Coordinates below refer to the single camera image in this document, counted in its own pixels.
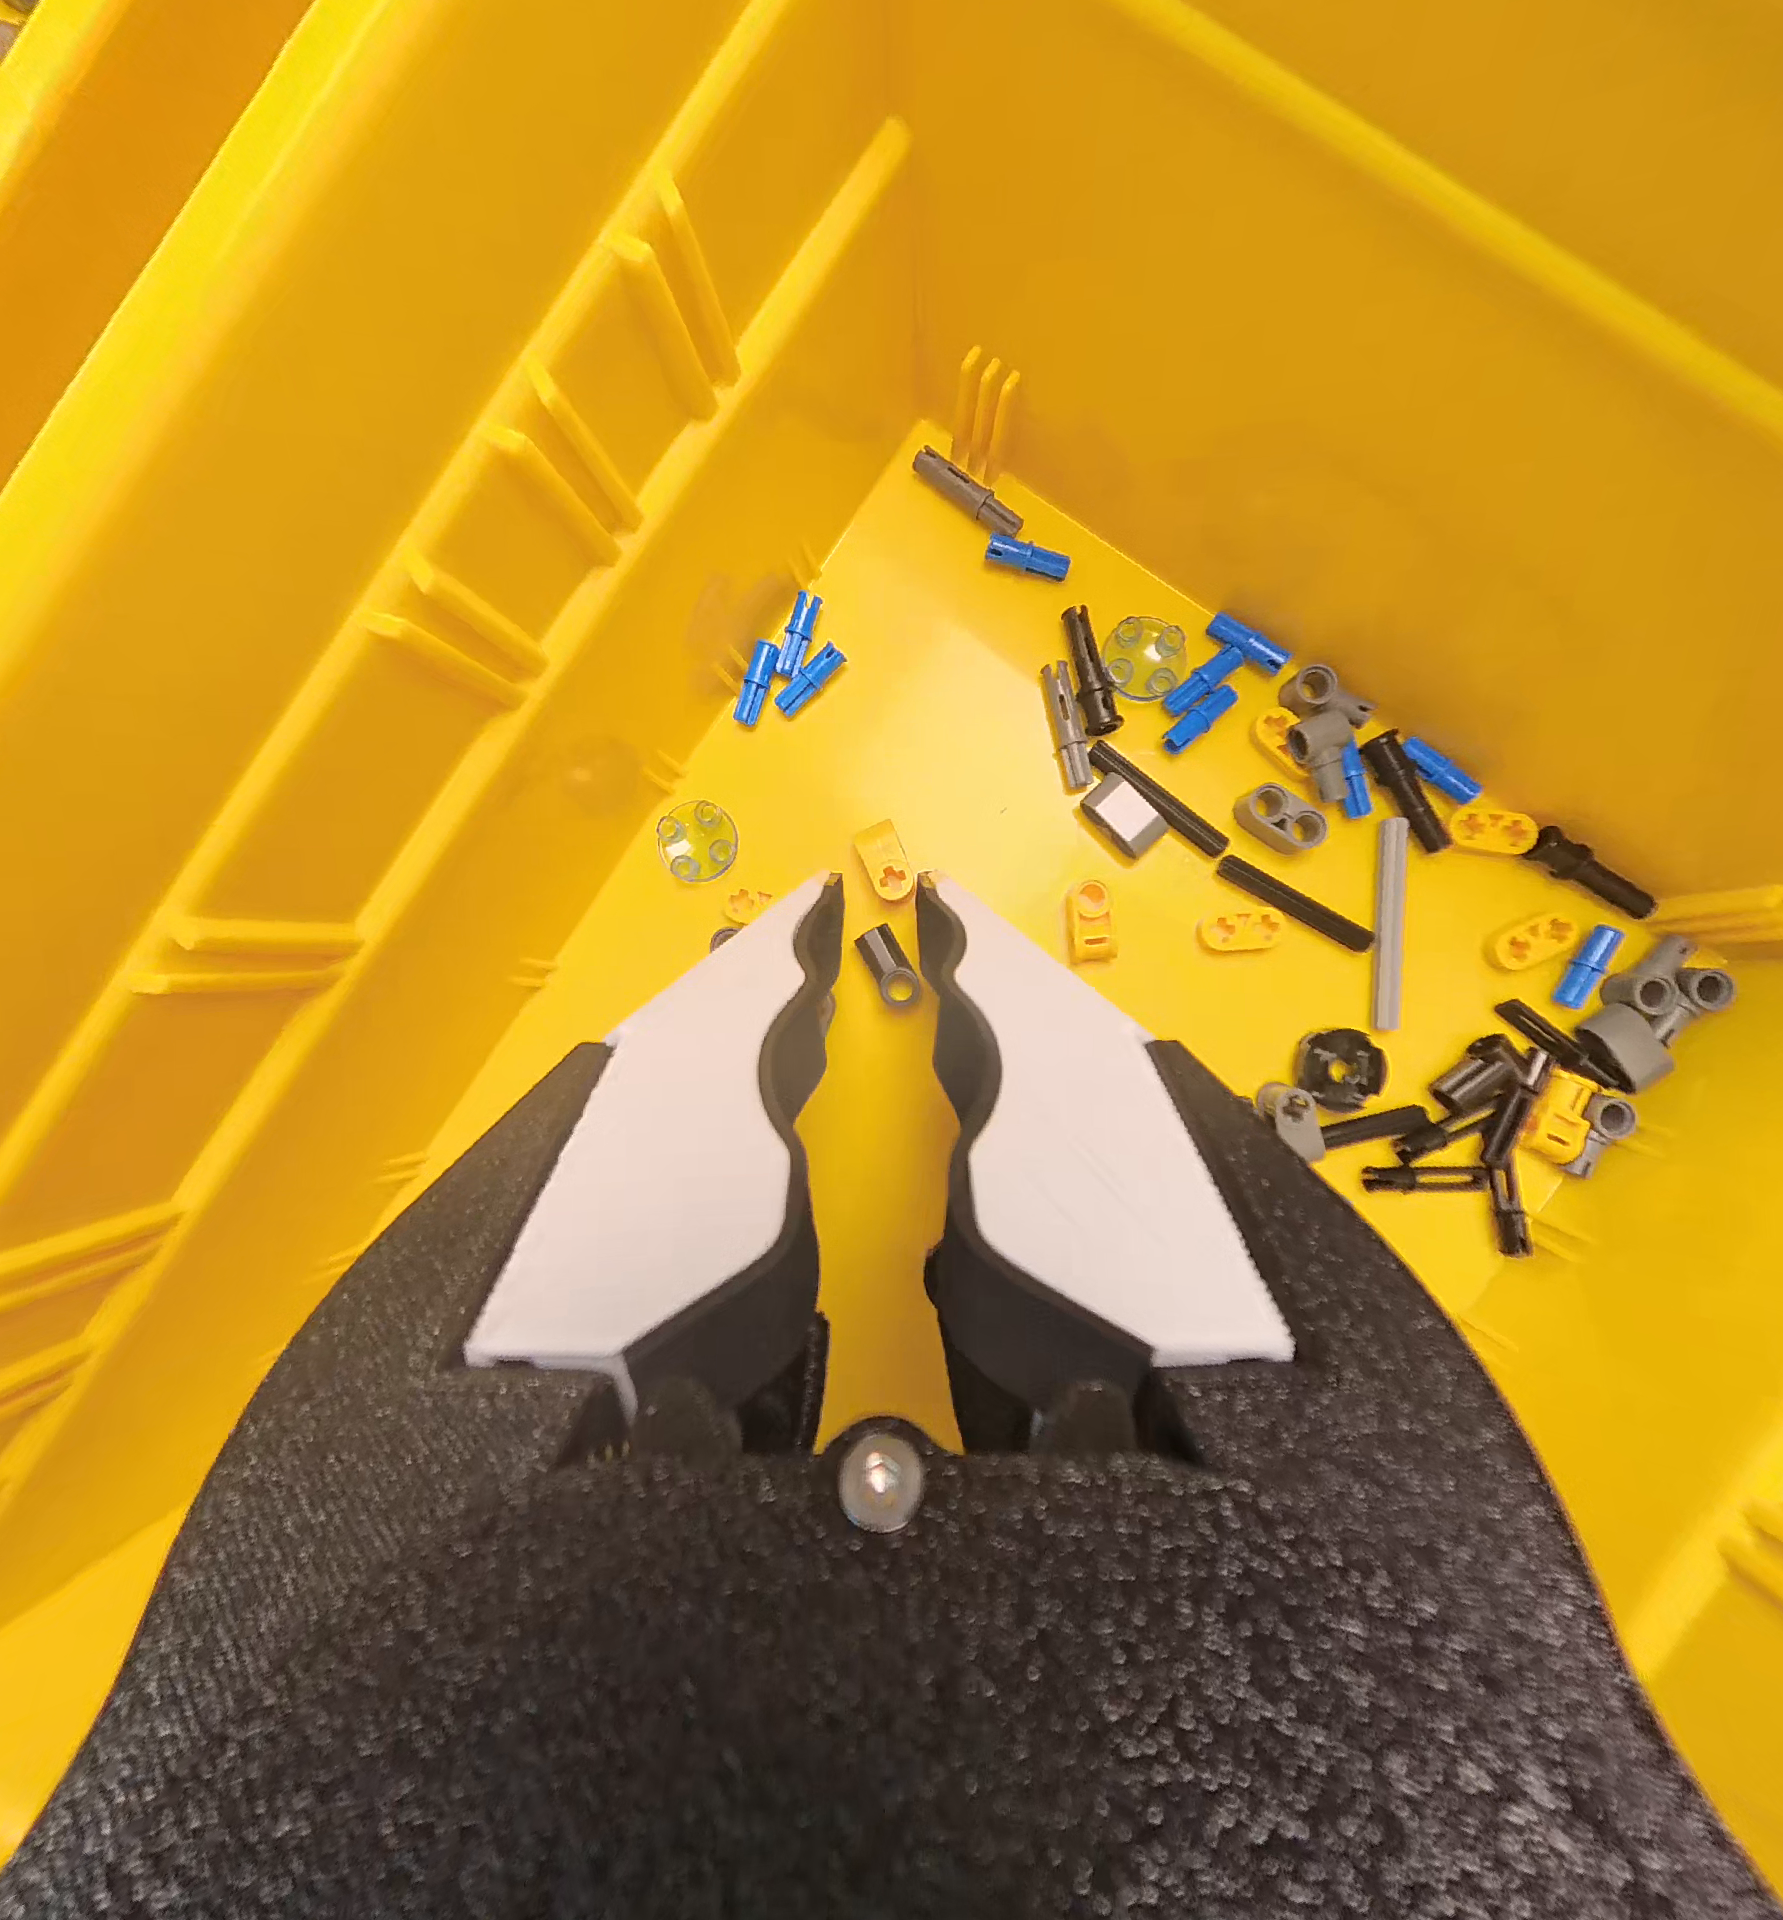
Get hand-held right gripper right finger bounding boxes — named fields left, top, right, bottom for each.
left=915, top=877, right=1297, bottom=1382

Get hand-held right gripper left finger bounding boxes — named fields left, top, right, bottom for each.
left=467, top=877, right=848, bottom=1395

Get yellow parts bin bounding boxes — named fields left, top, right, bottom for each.
left=0, top=0, right=1783, bottom=1920
left=0, top=0, right=307, bottom=361

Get mixed plastic connector pieces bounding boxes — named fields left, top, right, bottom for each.
left=653, top=445, right=1748, bottom=1257

